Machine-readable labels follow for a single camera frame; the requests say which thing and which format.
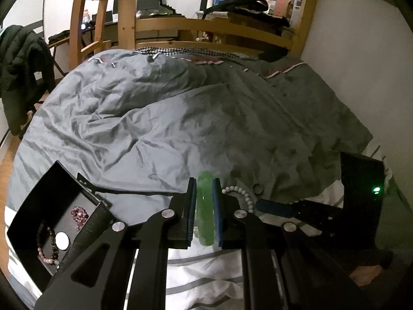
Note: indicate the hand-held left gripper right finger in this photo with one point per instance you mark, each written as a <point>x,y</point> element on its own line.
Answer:
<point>218,213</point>

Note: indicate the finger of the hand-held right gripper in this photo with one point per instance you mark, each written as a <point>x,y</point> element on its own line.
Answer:
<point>274,207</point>

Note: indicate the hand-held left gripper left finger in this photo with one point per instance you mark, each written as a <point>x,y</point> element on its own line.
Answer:
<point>193,200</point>

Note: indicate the green jade bangle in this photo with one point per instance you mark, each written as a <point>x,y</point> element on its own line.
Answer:
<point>206,210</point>

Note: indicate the black jewelry box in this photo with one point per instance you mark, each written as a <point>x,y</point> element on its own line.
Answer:
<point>29,206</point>

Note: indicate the person's right hand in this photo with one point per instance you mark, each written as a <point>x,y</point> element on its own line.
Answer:
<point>367,273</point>

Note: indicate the small dark round button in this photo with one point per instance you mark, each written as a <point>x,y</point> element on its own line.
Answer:
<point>258,188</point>

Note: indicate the white striped bed sheet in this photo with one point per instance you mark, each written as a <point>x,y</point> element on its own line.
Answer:
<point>200,281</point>

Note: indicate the grey duvet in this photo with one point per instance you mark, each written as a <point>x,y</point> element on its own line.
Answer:
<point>161,119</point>

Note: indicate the white round disc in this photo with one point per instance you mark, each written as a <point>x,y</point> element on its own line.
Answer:
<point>62,241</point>

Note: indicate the checked cloth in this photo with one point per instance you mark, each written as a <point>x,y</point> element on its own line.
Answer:
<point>180,51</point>

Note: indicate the dark desk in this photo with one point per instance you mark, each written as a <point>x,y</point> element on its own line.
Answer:
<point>106,22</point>

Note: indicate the pink box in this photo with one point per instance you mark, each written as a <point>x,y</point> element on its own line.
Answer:
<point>284,6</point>

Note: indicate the pile of black clothing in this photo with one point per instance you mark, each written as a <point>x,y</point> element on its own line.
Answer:
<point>248,3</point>

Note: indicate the dark puffer jacket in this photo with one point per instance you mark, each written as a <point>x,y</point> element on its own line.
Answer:
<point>22,71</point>

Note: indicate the wooden bed frame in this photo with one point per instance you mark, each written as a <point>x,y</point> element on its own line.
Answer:
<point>206,27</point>

